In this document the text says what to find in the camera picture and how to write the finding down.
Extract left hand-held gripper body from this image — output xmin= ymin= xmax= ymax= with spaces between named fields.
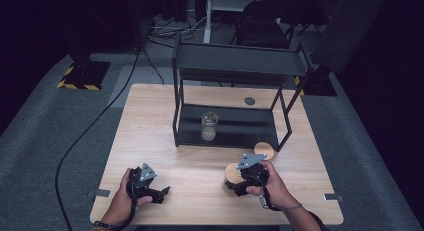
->
xmin=126 ymin=161 xmax=159 ymax=199

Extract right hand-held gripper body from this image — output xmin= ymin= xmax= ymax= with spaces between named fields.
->
xmin=235 ymin=153 xmax=270 ymax=189

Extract wooden-lid glass jar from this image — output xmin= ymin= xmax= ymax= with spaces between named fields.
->
xmin=252 ymin=141 xmax=275 ymax=162
xmin=223 ymin=162 xmax=246 ymax=192

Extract glass jar with silver lid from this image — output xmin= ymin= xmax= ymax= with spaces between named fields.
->
xmin=200 ymin=111 xmax=220 ymax=142

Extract black two-tier metal shelf rack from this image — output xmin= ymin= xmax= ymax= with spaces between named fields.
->
xmin=171 ymin=32 xmax=314 ymax=153

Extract person's right hand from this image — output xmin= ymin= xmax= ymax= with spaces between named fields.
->
xmin=245 ymin=161 xmax=301 ymax=212

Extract person's left hand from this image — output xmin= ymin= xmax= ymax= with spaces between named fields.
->
xmin=99 ymin=167 xmax=154 ymax=226

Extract black stand base, yellow stripes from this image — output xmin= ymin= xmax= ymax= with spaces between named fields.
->
xmin=294 ymin=64 xmax=338 ymax=97
xmin=56 ymin=40 xmax=112 ymax=91

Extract black folding chair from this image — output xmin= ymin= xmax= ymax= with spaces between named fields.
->
xmin=229 ymin=0 xmax=331 ymax=50

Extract white metal stand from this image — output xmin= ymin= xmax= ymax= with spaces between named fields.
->
xmin=203 ymin=0 xmax=291 ymax=44

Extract grey padded column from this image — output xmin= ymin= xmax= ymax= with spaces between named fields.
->
xmin=311 ymin=0 xmax=391 ymax=75

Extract left hand-held gripper cable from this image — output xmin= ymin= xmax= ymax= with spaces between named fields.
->
xmin=114 ymin=167 xmax=139 ymax=231

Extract hand-held gripper cable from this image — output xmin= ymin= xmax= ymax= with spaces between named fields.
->
xmin=114 ymin=167 xmax=139 ymax=231
xmin=248 ymin=175 xmax=330 ymax=231

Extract right hand-held gripper cable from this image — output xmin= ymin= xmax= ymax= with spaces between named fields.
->
xmin=248 ymin=175 xmax=330 ymax=231

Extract grey table edge bracket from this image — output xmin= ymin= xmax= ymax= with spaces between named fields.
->
xmin=323 ymin=193 xmax=345 ymax=204
xmin=88 ymin=188 xmax=111 ymax=198

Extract dark bead bracelet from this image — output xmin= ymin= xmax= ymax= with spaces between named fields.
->
xmin=92 ymin=220 xmax=122 ymax=231

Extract thick black floor cable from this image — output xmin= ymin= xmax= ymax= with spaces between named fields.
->
xmin=54 ymin=47 xmax=142 ymax=231

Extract thin black floor cable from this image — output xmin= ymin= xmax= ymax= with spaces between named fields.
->
xmin=142 ymin=48 xmax=166 ymax=85

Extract bundle of floor cables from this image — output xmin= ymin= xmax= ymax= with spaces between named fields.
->
xmin=146 ymin=15 xmax=214 ymax=47

